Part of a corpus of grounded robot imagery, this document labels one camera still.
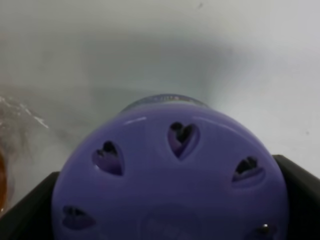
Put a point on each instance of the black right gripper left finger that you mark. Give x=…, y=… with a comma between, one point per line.
x=30, y=218

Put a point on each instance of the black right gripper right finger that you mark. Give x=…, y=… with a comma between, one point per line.
x=303, y=190

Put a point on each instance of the purple lidded air freshener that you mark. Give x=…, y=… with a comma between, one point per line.
x=170, y=168

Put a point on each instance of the wrapped fruit tart pastry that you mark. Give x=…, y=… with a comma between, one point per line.
x=19, y=126

